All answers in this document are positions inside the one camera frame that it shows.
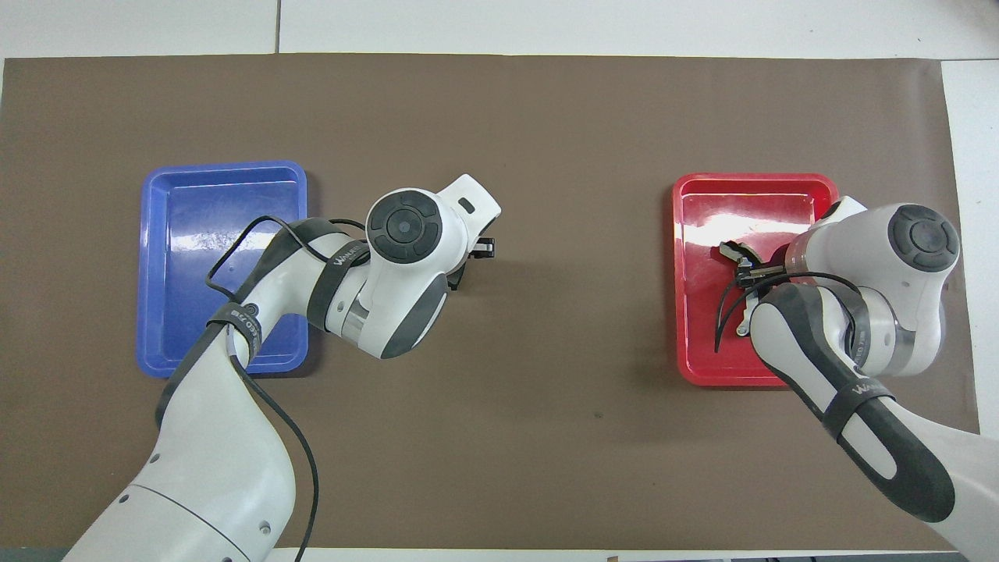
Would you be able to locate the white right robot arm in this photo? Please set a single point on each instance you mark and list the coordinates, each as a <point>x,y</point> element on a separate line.
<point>858,250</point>

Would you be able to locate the brown table mat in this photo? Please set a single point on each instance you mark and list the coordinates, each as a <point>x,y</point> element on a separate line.
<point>546,117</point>

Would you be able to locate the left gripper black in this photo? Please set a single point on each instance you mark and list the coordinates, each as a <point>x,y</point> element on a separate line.
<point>458,277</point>

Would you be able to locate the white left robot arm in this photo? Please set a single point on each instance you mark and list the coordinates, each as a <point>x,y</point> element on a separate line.
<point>226,437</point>

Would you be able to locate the red plastic tray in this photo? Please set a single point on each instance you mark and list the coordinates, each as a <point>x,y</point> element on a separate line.
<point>702,312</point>

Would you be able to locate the blue plastic tray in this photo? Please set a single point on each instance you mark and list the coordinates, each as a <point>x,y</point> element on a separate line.
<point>187,257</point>

